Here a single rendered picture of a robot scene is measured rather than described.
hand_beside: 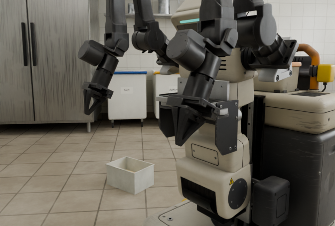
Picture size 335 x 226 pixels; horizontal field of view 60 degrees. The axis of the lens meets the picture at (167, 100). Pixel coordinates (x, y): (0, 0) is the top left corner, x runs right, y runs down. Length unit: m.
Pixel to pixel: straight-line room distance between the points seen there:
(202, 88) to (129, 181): 1.60
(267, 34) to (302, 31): 4.52
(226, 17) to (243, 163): 0.53
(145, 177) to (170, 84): 1.98
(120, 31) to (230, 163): 0.55
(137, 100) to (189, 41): 3.37
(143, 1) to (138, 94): 2.92
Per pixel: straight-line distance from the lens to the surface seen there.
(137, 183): 2.13
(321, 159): 1.13
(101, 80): 0.95
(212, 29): 0.65
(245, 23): 0.74
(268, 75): 0.84
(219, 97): 0.90
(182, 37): 0.58
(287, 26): 5.15
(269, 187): 1.04
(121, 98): 3.91
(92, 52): 0.93
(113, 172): 2.23
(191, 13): 0.92
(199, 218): 1.31
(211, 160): 1.01
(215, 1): 0.65
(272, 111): 1.13
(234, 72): 0.89
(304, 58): 1.40
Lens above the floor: 0.94
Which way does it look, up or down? 8 degrees down
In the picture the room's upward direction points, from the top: straight up
